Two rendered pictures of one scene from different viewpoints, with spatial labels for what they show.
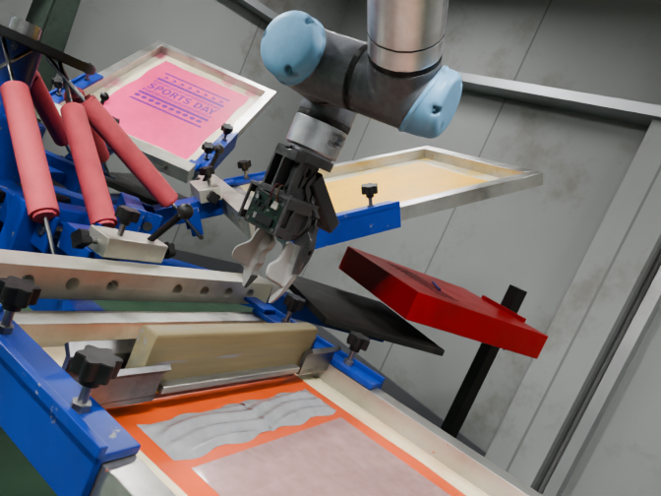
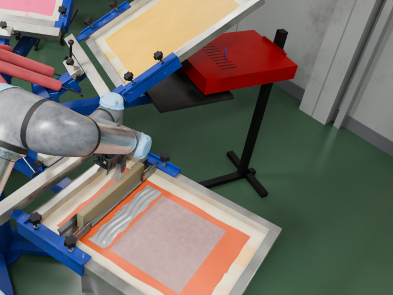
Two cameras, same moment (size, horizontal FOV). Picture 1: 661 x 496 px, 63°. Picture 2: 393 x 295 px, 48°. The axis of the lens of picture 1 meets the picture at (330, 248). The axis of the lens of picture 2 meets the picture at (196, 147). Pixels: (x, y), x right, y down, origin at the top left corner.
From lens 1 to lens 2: 1.07 m
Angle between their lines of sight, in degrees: 33
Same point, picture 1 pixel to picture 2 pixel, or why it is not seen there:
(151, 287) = (72, 168)
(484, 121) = not seen: outside the picture
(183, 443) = (104, 241)
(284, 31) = not seen: hidden behind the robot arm
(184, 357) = (94, 213)
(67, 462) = (74, 266)
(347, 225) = (152, 79)
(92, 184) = not seen: hidden behind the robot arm
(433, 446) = (201, 196)
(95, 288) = (52, 183)
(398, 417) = (187, 187)
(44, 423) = (64, 257)
